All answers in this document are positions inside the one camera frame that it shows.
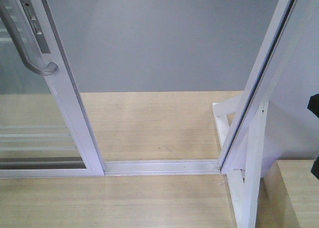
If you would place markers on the silver door handle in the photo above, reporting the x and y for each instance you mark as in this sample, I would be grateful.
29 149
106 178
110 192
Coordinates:
48 70

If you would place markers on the white door frame post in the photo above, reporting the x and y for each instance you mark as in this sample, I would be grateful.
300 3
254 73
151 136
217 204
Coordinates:
287 25

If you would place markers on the light wooden block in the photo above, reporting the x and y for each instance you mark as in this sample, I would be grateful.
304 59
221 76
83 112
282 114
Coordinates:
294 194

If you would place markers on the silver door lock plate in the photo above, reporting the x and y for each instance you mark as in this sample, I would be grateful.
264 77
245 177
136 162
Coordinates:
36 28

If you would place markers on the aluminium floor track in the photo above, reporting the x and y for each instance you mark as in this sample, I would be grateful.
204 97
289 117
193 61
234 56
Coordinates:
163 167

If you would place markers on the white triangular support bracket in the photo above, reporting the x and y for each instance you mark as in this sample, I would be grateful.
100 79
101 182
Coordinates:
244 183

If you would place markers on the white framed sliding glass door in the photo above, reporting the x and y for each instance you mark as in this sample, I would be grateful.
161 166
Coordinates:
44 129

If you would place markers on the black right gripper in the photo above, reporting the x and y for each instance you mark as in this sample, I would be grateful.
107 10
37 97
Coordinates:
313 104

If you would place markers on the light plywood base board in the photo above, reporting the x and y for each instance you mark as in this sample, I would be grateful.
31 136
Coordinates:
133 126

